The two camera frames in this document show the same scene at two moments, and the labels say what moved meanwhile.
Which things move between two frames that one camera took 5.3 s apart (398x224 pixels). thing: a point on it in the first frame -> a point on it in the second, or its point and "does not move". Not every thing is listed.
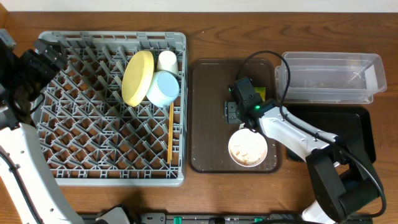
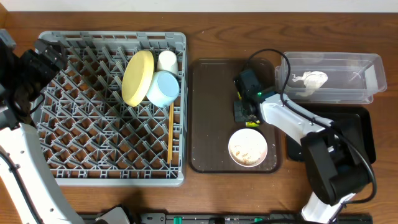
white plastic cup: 167,60 does not move
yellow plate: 137,78 does not move
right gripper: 230,113 -> 238,107
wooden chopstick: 170,138 does not move
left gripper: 50,53 does not move
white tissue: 242,126 -> 313,81
